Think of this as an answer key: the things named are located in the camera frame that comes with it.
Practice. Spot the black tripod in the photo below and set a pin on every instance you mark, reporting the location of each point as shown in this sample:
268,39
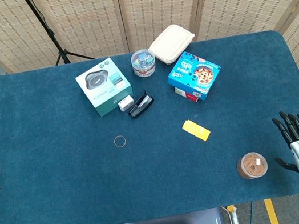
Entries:
62,53

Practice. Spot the blue table cloth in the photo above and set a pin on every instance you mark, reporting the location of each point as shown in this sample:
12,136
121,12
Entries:
62,176

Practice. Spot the brown round lidded cup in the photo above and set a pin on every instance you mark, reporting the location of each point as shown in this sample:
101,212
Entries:
251,166

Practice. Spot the mint green speaker box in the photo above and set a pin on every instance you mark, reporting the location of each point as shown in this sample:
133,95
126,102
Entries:
106,96

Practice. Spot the blue cereal box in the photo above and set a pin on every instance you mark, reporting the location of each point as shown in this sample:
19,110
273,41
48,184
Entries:
189,73

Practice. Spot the small white box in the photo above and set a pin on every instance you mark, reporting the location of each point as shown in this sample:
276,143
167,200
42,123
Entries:
125,103

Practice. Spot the clear jar of binder clips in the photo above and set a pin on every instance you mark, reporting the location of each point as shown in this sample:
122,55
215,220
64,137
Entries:
144,63

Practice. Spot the black stapler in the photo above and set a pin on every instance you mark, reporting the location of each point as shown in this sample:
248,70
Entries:
140,107

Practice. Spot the beige lidded food container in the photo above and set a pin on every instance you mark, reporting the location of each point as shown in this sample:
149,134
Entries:
172,42

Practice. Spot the tan rubber band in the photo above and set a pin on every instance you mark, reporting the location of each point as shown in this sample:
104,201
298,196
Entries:
114,142

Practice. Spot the yellow rectangular packet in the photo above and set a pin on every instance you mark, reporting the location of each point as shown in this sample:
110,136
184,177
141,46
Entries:
196,130

